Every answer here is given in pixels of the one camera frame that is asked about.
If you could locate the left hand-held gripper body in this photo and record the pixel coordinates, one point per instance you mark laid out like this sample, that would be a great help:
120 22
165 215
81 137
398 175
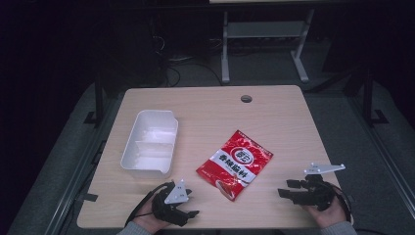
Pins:
169 207

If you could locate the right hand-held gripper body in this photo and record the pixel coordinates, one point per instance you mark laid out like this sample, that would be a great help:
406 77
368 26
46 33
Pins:
316 194

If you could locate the white plastic bin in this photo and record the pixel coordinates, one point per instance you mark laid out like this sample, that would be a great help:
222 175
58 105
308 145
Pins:
148 161

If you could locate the red snack packet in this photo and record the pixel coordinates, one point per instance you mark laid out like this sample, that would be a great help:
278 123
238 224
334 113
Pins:
235 163

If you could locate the person's left hand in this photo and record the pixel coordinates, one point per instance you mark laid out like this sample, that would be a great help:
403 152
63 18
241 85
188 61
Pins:
148 218

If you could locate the person's right hand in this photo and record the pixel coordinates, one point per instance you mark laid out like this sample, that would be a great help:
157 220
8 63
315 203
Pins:
329 215

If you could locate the black metal stand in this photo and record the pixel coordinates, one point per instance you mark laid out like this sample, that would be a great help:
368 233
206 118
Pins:
99 101
370 98

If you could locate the black table edge bracket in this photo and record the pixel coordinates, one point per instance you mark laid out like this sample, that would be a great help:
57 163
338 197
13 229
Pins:
90 197

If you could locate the white metal desk frame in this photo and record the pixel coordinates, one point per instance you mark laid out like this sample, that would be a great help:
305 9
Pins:
261 29

